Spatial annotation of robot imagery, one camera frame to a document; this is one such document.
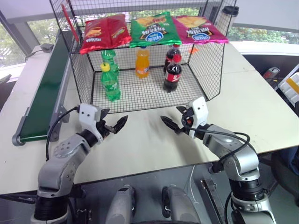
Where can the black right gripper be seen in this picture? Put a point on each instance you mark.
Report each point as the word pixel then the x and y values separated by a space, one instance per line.
pixel 188 120

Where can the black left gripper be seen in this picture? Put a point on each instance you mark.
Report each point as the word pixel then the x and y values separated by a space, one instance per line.
pixel 102 130

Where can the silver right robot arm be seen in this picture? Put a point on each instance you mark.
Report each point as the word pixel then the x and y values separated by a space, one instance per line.
pixel 238 158

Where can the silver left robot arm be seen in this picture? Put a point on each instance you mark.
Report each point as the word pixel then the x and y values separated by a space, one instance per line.
pixel 59 163

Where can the green conveyor belt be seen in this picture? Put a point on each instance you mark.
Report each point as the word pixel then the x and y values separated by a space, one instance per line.
pixel 44 93

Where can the dark gray box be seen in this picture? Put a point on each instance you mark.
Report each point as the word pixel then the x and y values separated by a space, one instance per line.
pixel 46 46

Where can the red metal bar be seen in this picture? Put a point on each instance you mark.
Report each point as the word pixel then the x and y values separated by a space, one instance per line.
pixel 70 23

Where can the green soda bottle yellow cap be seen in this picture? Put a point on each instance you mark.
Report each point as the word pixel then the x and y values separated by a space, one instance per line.
pixel 111 84

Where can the cola bottle red cap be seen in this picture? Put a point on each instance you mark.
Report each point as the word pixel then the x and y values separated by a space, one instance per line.
pixel 170 54
pixel 172 74

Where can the orange soda bottle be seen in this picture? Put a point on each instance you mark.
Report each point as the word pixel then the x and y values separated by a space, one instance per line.
pixel 142 64

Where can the small orange tag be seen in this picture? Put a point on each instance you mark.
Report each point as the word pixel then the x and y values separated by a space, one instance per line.
pixel 194 50

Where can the red chips bag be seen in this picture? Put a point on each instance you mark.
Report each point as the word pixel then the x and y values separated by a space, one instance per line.
pixel 105 32

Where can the grey rounded robot leg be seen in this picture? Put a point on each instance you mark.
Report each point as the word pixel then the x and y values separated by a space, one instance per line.
pixel 180 205
pixel 121 205

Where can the green chips bag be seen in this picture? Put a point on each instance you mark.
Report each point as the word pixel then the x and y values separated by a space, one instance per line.
pixel 154 29

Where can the pink chips bag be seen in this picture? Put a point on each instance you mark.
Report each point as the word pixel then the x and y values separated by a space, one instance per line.
pixel 198 29

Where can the red and black device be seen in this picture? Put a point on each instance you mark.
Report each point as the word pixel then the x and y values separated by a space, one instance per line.
pixel 271 72

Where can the translucent tumbler black lid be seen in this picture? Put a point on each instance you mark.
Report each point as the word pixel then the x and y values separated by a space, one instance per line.
pixel 227 18

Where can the white box yellow tape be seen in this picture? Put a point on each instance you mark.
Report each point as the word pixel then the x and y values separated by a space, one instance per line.
pixel 290 85

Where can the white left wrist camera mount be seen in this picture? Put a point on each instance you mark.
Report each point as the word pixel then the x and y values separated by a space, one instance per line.
pixel 88 115

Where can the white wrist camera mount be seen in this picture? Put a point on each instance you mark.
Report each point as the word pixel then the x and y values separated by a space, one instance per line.
pixel 200 109
pixel 88 115

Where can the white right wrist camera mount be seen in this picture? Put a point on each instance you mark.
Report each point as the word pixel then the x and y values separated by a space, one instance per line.
pixel 200 109

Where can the black table frame leg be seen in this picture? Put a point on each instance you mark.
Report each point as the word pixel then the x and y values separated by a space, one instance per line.
pixel 211 198

